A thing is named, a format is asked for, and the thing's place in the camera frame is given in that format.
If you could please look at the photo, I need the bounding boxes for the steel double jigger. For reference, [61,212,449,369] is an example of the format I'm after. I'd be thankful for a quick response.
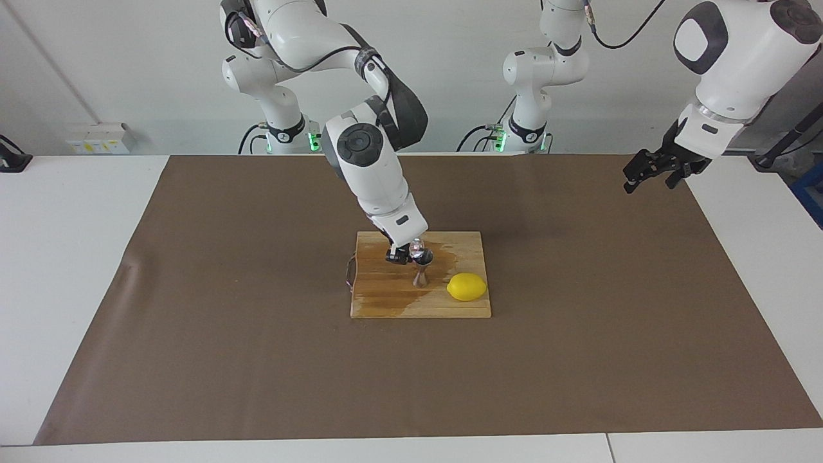
[411,250,435,289]

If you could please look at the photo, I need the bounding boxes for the wooden cutting board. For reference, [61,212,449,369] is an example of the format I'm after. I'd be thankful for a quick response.
[346,231,493,320]

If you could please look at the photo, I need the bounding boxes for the yellow lemon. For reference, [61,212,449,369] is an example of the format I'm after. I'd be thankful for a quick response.
[446,272,488,302]

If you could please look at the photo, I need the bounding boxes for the black tripod pole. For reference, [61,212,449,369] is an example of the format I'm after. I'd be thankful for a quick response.
[749,103,823,171]

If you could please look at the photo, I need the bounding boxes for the brown paper table mat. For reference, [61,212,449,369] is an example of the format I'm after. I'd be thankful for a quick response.
[33,153,823,446]

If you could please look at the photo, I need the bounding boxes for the white yellow-labelled power strip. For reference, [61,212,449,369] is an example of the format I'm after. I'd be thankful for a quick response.
[64,122,137,156]

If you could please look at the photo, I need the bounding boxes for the black table clamp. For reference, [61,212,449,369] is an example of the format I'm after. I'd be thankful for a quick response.
[0,134,33,173]

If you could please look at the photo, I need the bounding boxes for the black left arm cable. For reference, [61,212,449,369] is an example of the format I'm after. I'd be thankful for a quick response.
[581,0,823,132]

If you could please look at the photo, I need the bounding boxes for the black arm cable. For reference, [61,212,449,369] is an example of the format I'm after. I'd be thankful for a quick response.
[222,10,396,104]
[581,0,823,132]

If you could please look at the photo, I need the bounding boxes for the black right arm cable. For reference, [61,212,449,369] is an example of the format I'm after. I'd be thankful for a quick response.
[222,10,396,104]

